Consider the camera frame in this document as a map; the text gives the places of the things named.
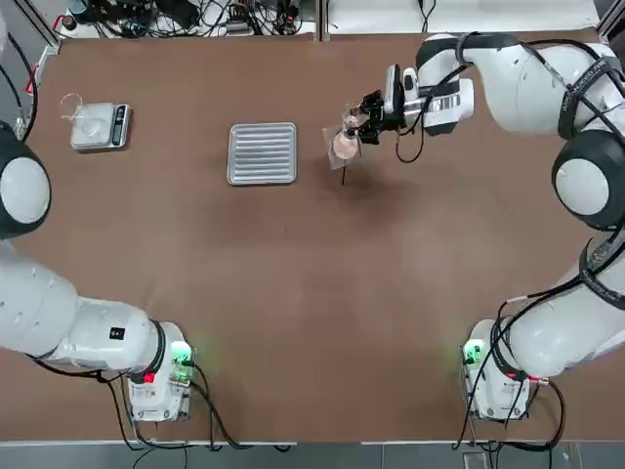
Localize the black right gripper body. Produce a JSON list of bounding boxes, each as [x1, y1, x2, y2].
[[374, 90, 406, 134]]

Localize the clear glass beaker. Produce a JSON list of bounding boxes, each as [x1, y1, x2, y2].
[[341, 102, 371, 136]]

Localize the ribbed metal tray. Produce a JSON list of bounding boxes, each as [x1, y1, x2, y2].
[[227, 121, 299, 188]]

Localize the digital scale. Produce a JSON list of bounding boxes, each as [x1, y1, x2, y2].
[[70, 102, 133, 152]]

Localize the clear glass flask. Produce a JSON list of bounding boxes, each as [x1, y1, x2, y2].
[[59, 92, 106, 138]]

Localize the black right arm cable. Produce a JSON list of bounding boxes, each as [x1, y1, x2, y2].
[[394, 124, 425, 164]]

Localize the tangled black cables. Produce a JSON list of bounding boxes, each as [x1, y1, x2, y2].
[[92, 0, 313, 38]]

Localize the red handle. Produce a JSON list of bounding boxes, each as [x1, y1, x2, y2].
[[23, 63, 43, 97]]

